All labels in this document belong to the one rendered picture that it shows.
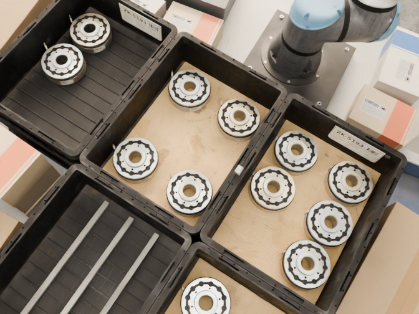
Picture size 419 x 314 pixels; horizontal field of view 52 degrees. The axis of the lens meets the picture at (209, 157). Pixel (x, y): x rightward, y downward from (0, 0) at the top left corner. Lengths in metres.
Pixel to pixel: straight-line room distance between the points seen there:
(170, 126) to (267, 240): 0.35
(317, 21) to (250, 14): 0.37
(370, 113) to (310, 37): 0.27
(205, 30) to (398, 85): 0.55
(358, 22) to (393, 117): 0.28
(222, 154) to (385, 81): 0.51
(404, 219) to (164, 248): 0.54
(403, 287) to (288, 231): 0.26
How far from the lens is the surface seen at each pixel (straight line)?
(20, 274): 1.02
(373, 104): 1.25
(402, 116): 1.26
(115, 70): 1.14
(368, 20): 1.15
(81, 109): 1.10
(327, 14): 1.09
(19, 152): 0.98
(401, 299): 1.03
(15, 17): 1.20
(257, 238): 0.98
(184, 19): 1.28
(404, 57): 1.34
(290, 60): 1.20
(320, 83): 1.26
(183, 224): 0.87
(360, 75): 1.37
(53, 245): 1.01
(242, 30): 1.37
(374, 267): 1.01
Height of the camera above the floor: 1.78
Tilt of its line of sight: 69 degrees down
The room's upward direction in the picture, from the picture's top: 8 degrees clockwise
